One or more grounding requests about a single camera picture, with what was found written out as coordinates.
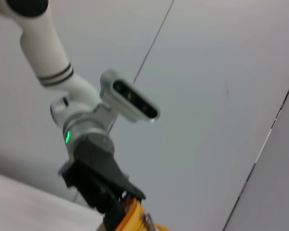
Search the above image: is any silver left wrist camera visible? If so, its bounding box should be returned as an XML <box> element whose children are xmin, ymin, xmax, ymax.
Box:
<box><xmin>99</xmin><ymin>69</ymin><xmax>161</xmax><ymax>124</ymax></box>

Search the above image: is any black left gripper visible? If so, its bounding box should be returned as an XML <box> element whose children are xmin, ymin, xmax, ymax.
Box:
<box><xmin>57</xmin><ymin>138</ymin><xmax>146</xmax><ymax>230</ymax></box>

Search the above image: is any yellow orange food bag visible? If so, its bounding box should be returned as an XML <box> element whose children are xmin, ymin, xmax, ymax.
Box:
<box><xmin>95</xmin><ymin>199</ymin><xmax>170</xmax><ymax>231</ymax></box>

